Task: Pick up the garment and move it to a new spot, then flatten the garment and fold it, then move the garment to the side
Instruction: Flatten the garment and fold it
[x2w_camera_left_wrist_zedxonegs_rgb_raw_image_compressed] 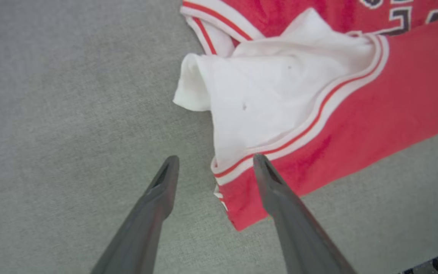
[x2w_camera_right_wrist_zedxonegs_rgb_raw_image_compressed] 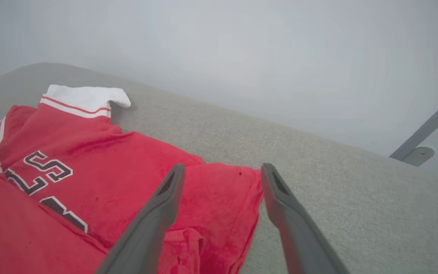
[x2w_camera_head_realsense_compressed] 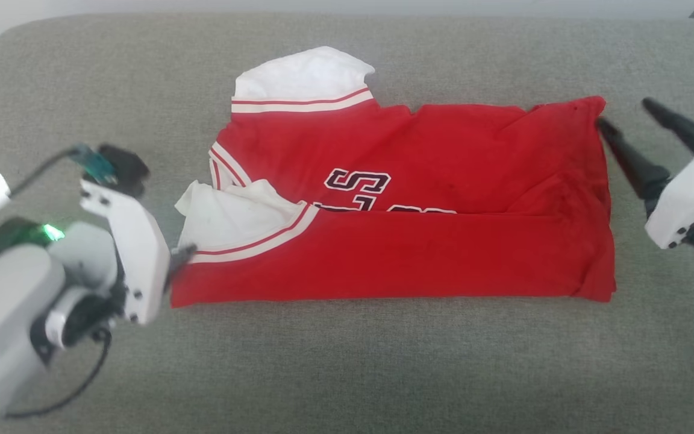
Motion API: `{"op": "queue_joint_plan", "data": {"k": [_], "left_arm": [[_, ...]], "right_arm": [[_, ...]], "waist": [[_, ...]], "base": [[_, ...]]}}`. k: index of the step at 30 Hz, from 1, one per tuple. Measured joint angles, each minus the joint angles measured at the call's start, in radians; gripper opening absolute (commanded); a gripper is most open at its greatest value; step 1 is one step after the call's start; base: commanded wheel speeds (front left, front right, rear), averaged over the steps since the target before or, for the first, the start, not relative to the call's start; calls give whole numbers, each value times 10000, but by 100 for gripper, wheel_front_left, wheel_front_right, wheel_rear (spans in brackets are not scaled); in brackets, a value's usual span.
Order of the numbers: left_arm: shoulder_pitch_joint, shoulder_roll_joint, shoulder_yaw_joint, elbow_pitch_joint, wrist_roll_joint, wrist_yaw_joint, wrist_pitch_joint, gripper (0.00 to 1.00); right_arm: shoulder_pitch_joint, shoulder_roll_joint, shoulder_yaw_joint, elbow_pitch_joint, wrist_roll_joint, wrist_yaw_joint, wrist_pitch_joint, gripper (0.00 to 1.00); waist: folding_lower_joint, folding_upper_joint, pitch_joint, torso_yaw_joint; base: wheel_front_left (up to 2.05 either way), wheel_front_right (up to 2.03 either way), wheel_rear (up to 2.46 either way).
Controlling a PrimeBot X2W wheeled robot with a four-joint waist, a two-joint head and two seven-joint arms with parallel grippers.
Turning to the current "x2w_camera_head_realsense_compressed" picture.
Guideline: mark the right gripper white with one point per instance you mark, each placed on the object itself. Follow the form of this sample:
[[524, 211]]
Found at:
[[687, 199]]

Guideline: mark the grey fabric sofa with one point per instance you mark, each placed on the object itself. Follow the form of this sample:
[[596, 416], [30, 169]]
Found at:
[[347, 374]]

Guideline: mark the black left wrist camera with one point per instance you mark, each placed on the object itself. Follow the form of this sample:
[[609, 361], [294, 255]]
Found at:
[[124, 169]]

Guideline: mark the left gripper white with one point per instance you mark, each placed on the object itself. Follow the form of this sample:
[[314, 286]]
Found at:
[[139, 259]]

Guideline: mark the red white Bulls jersey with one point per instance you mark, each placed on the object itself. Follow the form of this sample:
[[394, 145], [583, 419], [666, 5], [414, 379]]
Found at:
[[413, 253]]

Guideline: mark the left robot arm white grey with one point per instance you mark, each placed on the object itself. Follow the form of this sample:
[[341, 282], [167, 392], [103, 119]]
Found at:
[[3, 313]]

